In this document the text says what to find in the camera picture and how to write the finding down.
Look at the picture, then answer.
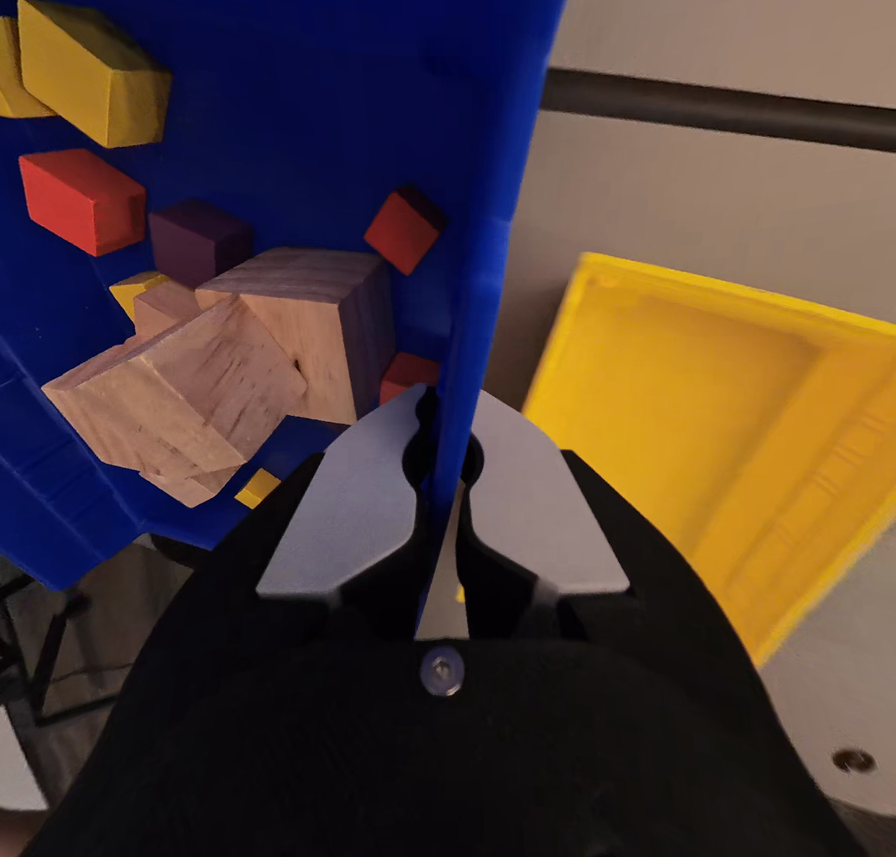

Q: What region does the black wire stand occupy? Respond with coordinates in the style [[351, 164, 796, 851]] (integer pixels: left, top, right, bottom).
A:
[[0, 542, 197, 728]]

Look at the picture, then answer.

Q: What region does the black metal bar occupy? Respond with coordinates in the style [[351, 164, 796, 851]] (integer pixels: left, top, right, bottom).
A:
[[539, 67, 896, 152]]

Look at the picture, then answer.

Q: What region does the yellow plastic box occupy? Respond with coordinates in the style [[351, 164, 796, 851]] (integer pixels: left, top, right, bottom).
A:
[[521, 251, 896, 669]]

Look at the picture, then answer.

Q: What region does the blue plastic box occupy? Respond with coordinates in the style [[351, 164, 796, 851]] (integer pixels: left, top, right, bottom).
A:
[[0, 0, 578, 641]]

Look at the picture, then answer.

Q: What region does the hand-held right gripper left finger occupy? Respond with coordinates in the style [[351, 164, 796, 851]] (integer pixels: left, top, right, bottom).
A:
[[257, 383, 431, 639]]

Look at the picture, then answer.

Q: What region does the pile of coloured wooden cubes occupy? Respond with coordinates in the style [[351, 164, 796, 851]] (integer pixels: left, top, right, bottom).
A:
[[0, 0, 450, 511]]

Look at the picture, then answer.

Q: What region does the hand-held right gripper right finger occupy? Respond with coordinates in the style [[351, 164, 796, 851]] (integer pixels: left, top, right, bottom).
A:
[[457, 388, 629, 641]]

